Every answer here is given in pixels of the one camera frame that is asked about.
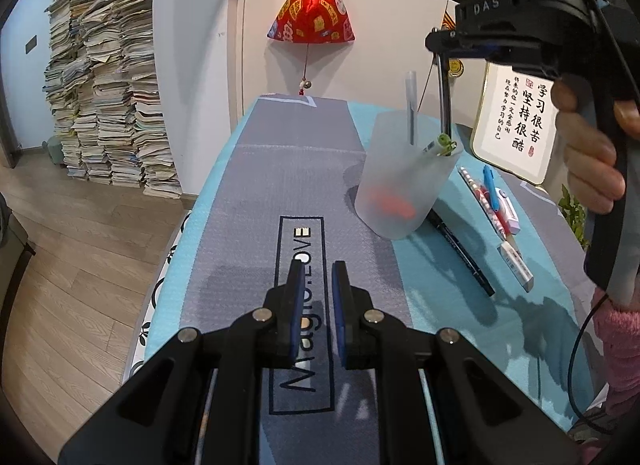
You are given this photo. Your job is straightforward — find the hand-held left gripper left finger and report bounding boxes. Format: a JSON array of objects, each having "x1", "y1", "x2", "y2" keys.
[{"x1": 57, "y1": 260, "x2": 306, "y2": 465}]

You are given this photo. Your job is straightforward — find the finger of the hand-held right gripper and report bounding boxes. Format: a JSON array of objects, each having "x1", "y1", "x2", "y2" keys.
[
  {"x1": 425, "y1": 29, "x2": 501, "y2": 53},
  {"x1": 470, "y1": 47, "x2": 556, "y2": 78}
]

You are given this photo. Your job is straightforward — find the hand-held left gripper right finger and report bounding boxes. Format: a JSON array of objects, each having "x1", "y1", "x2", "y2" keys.
[{"x1": 332, "y1": 260, "x2": 586, "y2": 465}]

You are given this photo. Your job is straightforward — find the grey translucent pen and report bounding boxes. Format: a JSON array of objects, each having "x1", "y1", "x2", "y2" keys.
[{"x1": 404, "y1": 71, "x2": 420, "y2": 146}]

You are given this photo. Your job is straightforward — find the green and white pen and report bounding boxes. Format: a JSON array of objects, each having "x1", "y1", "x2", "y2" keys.
[{"x1": 425, "y1": 52, "x2": 458, "y2": 158}]

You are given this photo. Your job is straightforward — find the orange utility knife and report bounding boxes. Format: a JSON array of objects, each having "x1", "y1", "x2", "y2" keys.
[{"x1": 372, "y1": 189, "x2": 417, "y2": 220}]

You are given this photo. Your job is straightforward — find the blue pen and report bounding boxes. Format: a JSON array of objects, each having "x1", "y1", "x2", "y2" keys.
[{"x1": 482, "y1": 165, "x2": 501, "y2": 212}]

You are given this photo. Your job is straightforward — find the white dotted pen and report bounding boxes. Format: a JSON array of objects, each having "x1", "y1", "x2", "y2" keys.
[{"x1": 458, "y1": 167, "x2": 506, "y2": 238}]

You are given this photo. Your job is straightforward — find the black marker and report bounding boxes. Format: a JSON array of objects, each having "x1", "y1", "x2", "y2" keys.
[{"x1": 426, "y1": 209, "x2": 497, "y2": 297}]

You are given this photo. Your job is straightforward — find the frosted plastic cup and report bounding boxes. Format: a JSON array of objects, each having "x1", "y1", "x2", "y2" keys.
[{"x1": 354, "y1": 111, "x2": 463, "y2": 241}]

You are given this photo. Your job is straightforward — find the white pink correction tape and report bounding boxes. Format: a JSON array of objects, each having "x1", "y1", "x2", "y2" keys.
[{"x1": 492, "y1": 188, "x2": 522, "y2": 236}]

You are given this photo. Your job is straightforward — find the white eraser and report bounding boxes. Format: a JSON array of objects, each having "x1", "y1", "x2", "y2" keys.
[{"x1": 496, "y1": 240, "x2": 534, "y2": 292}]

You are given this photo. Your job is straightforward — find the person's right forearm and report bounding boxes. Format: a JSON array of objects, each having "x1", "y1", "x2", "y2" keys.
[{"x1": 590, "y1": 290, "x2": 640, "y2": 416}]

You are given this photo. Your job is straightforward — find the person's right hand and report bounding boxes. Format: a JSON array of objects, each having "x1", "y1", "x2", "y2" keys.
[{"x1": 550, "y1": 80, "x2": 640, "y2": 216}]

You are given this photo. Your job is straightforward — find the gold medal with striped ribbon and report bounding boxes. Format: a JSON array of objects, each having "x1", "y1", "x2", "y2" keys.
[{"x1": 439, "y1": 7, "x2": 466, "y2": 80}]

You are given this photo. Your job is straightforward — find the framed calligraphy sign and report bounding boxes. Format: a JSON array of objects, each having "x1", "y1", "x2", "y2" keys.
[{"x1": 470, "y1": 62, "x2": 558, "y2": 186}]

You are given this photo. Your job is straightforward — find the teal and grey tablecloth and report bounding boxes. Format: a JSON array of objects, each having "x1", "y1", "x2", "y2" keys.
[{"x1": 122, "y1": 92, "x2": 591, "y2": 465}]

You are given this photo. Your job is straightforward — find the red pyramid hanging ornament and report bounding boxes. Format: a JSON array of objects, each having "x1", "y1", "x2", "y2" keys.
[{"x1": 266, "y1": 0, "x2": 357, "y2": 96}]

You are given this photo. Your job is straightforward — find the white floral table cover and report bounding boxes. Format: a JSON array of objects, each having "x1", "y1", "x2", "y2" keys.
[{"x1": 125, "y1": 210, "x2": 193, "y2": 391}]

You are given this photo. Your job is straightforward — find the green leafy plant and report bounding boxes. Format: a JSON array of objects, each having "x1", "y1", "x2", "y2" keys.
[{"x1": 557, "y1": 185, "x2": 592, "y2": 251}]

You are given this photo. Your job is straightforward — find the tall stacks of papers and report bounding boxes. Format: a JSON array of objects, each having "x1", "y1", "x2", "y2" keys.
[{"x1": 42, "y1": 0, "x2": 183, "y2": 196}]

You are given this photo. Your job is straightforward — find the grey sofa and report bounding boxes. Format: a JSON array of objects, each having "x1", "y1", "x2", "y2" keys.
[{"x1": 0, "y1": 190, "x2": 37, "y2": 326}]

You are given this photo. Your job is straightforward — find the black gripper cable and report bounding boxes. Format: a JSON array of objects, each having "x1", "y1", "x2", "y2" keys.
[{"x1": 567, "y1": 290, "x2": 623, "y2": 437}]

